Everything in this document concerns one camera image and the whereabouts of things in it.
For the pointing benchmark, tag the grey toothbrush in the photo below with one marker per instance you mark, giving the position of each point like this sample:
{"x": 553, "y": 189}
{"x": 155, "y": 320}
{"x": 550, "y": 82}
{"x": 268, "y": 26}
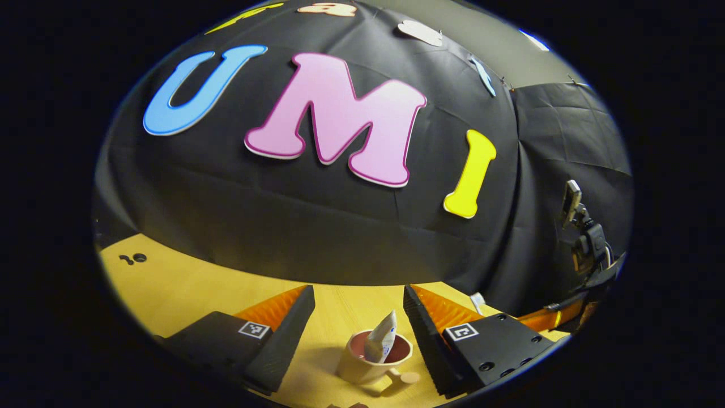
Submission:
{"x": 477, "y": 301}

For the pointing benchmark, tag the black backdrop cloth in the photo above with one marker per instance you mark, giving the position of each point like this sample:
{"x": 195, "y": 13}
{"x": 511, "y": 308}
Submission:
{"x": 340, "y": 226}

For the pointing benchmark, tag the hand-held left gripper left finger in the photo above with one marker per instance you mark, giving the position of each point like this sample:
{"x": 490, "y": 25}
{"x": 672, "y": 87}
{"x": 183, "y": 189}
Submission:
{"x": 286, "y": 340}

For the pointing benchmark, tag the beige cup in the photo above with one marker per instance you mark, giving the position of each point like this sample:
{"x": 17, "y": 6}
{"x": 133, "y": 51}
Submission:
{"x": 354, "y": 368}

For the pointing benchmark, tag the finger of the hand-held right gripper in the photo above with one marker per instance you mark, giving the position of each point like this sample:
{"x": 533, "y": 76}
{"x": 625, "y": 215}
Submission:
{"x": 555, "y": 318}

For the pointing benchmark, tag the white toothpaste tube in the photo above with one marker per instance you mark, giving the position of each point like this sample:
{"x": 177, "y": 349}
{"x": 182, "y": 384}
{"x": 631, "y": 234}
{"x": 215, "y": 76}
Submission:
{"x": 382, "y": 340}

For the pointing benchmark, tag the wooden desktop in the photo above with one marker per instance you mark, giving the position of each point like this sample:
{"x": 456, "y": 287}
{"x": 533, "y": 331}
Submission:
{"x": 181, "y": 289}

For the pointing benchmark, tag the ceiling light strip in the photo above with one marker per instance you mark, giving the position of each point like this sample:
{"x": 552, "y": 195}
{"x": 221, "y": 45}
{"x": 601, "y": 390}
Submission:
{"x": 533, "y": 39}

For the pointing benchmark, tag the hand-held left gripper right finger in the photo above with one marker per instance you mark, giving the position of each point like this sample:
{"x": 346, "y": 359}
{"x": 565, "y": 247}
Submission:
{"x": 425, "y": 340}

